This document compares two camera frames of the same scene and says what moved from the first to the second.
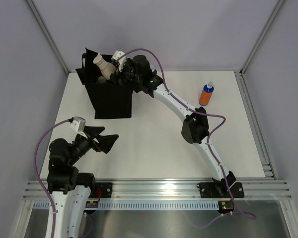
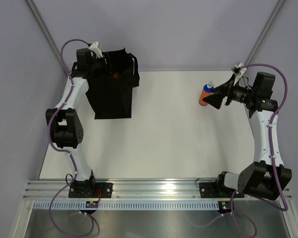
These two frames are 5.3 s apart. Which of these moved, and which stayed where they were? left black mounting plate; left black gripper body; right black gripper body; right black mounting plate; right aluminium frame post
Moved: left black gripper body; right black gripper body
Stayed: left black mounting plate; right black mounting plate; right aluminium frame post
